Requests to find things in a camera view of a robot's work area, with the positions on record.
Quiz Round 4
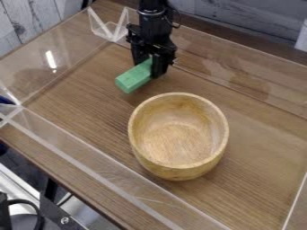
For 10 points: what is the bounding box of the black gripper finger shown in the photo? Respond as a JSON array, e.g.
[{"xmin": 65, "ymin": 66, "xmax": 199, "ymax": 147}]
[
  {"xmin": 149, "ymin": 50, "xmax": 175, "ymax": 78},
  {"xmin": 131, "ymin": 40, "xmax": 152, "ymax": 65}
]

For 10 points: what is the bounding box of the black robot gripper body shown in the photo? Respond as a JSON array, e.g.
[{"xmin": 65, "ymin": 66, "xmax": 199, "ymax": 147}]
[{"xmin": 124, "ymin": 10, "xmax": 179, "ymax": 58}]

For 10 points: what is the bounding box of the green rectangular block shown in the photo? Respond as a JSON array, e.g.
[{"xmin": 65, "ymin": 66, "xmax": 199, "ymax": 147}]
[{"xmin": 115, "ymin": 58, "xmax": 152, "ymax": 93}]

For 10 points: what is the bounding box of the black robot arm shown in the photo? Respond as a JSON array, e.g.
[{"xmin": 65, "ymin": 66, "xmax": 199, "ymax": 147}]
[{"xmin": 125, "ymin": 0, "xmax": 177, "ymax": 78}]

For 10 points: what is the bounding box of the light wooden bowl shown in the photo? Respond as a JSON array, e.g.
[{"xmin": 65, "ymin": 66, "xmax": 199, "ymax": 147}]
[{"xmin": 127, "ymin": 93, "xmax": 231, "ymax": 181}]

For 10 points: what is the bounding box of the white object at right edge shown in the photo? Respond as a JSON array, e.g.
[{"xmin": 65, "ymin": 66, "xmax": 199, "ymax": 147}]
[{"xmin": 295, "ymin": 19, "xmax": 307, "ymax": 52}]

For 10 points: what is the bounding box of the black table leg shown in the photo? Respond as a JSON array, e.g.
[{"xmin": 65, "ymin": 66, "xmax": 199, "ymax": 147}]
[{"xmin": 44, "ymin": 179, "xmax": 58, "ymax": 202}]

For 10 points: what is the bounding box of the clear acrylic corner bracket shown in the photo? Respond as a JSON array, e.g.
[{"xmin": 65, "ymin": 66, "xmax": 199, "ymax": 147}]
[{"xmin": 88, "ymin": 7, "xmax": 129, "ymax": 43}]

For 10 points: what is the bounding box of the clear acrylic tray wall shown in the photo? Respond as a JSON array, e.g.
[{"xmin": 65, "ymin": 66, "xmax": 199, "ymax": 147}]
[{"xmin": 0, "ymin": 1, "xmax": 307, "ymax": 230}]

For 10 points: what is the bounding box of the black cable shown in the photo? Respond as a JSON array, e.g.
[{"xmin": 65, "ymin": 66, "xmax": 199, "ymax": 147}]
[{"xmin": 0, "ymin": 192, "xmax": 45, "ymax": 230}]

